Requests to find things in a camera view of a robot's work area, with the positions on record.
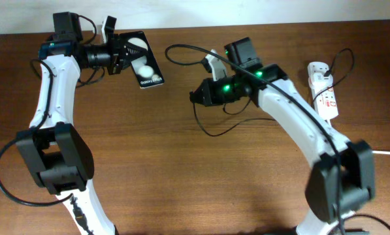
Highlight black USB charging cable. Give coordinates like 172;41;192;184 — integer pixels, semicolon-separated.
191;48;355;137

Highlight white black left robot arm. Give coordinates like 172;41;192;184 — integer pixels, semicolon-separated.
16;12;150;234

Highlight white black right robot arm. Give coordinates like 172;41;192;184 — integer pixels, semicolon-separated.
189;38;376;234

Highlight white USB charger adapter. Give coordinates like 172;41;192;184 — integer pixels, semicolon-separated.
308;72;333;90

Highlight white power strip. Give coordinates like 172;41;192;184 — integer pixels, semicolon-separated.
307;61;338;121

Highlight white power strip cord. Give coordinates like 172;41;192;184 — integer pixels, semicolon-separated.
325;119;390;157

